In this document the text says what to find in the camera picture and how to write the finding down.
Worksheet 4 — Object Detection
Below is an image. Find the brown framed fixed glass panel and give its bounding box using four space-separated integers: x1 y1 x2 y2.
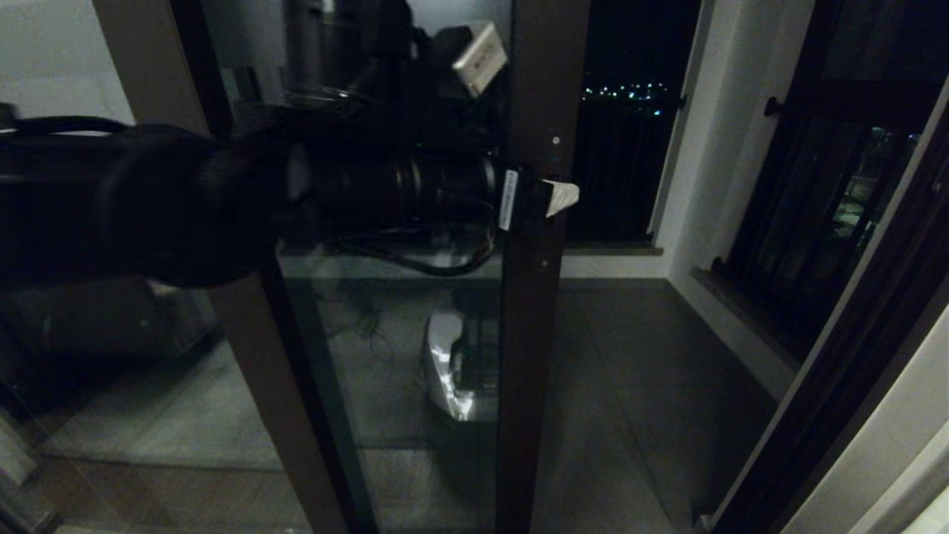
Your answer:
0 0 349 534

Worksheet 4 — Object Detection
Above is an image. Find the black balcony railing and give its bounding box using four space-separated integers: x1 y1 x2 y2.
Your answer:
589 93 684 244

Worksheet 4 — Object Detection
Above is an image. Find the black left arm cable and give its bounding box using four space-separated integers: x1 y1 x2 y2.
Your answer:
325 217 500 278

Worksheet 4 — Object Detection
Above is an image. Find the black barred window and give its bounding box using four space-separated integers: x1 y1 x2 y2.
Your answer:
710 0 949 358

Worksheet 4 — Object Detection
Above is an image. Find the brown framed sliding glass door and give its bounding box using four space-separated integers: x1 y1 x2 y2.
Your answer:
199 0 594 534

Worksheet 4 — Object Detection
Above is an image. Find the stone window sill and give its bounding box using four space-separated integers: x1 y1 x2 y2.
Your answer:
691 268 807 373

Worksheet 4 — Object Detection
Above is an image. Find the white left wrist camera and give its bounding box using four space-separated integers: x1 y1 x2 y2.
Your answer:
452 20 510 99

